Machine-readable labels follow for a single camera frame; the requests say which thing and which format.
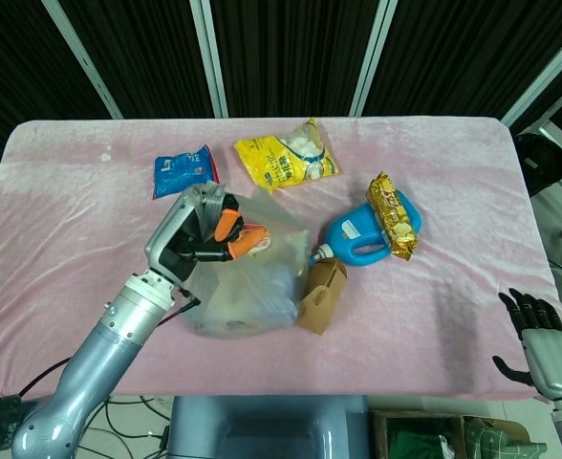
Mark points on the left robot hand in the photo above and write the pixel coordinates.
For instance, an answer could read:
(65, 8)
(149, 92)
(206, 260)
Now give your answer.
(171, 234)

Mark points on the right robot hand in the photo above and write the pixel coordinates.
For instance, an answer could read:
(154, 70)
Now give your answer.
(548, 354)

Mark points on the translucent plastic bag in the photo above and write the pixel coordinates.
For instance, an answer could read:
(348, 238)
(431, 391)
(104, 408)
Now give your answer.
(243, 296)

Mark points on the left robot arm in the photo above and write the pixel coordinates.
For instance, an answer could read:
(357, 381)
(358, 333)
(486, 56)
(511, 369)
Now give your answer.
(99, 354)

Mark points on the yellow candy bag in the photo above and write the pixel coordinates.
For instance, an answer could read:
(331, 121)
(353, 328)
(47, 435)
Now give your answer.
(276, 158)

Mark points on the blue snack packet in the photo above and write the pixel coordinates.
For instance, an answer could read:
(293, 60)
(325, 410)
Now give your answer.
(180, 169)

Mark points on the blue tissue pack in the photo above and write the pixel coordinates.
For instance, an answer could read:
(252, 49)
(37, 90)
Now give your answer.
(278, 296)

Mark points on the pink velvet tablecloth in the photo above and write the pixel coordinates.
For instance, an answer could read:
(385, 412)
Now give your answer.
(429, 311)

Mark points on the brown cardboard gable box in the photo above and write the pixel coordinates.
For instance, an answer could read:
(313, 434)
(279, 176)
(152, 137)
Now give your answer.
(321, 296)

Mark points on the blue detergent bottle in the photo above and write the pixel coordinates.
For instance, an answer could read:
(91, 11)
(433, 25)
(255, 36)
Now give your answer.
(352, 239)

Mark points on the black round stool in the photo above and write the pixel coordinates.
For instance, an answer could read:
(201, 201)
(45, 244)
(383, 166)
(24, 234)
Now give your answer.
(541, 162)

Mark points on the gold foil snack package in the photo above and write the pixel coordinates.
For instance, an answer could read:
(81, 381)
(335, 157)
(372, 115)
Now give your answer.
(393, 215)

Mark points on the black curtain panel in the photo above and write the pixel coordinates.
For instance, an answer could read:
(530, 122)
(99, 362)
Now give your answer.
(290, 57)

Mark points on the grey robot torso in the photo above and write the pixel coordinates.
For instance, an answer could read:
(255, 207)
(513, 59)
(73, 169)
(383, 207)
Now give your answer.
(266, 430)

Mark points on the white frame post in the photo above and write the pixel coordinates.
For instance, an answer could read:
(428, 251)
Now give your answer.
(209, 57)
(544, 76)
(374, 57)
(82, 57)

